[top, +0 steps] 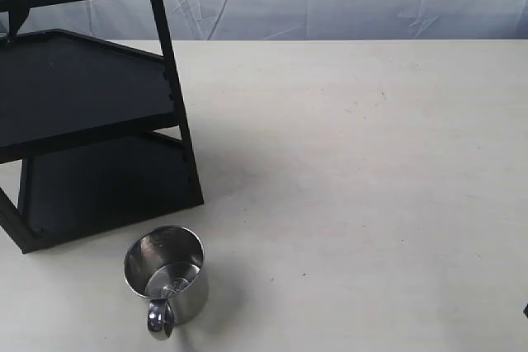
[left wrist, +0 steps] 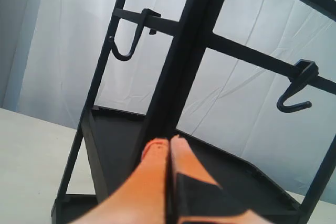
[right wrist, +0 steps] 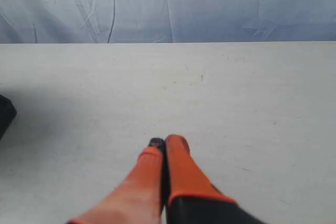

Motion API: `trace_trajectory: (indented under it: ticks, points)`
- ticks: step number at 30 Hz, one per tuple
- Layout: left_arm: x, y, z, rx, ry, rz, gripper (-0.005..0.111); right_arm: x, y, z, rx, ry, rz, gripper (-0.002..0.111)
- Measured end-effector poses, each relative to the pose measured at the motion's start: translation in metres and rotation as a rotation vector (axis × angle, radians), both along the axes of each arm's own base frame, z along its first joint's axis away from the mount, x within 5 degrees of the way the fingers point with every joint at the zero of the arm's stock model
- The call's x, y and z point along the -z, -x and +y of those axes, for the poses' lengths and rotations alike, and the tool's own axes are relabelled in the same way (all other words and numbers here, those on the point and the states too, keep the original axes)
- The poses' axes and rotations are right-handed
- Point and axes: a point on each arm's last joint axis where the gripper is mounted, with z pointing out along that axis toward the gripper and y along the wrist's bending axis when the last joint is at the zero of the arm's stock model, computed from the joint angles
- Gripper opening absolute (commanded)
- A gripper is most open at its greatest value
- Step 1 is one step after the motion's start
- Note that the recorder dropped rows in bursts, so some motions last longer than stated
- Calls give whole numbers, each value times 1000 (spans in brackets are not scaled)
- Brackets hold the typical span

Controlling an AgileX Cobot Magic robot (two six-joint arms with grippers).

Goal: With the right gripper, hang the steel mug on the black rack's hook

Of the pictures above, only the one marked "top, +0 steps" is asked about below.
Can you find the stainless steel mug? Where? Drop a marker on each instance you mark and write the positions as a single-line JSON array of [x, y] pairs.
[[166, 268]]

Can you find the black tiered shelf rack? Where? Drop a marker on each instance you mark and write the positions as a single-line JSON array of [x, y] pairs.
[[100, 130]]

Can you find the black hook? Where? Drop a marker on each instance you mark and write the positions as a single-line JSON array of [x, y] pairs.
[[17, 15]]

